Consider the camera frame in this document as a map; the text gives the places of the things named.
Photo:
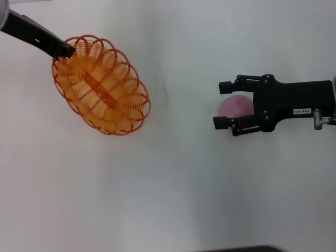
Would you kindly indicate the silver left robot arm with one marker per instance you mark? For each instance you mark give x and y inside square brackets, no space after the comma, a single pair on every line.
[3,13]

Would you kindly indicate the silver metal plug connector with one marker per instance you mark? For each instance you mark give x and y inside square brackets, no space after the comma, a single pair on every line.
[317,119]

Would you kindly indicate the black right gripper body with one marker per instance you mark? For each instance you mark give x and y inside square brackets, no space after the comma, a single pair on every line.
[288,97]

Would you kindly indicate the black robot torso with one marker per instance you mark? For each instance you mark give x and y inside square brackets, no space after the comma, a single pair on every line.
[244,250]

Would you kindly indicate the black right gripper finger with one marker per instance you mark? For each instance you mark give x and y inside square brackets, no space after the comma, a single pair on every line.
[225,88]
[220,123]

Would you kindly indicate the pink peach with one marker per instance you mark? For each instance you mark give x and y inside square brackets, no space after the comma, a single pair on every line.
[236,107]

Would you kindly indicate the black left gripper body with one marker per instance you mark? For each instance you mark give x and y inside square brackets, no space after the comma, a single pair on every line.
[29,34]

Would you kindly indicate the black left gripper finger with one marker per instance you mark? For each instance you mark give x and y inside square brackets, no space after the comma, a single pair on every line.
[68,51]
[57,55]

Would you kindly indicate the orange woven plastic basket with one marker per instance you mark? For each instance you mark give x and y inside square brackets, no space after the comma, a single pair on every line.
[105,86]

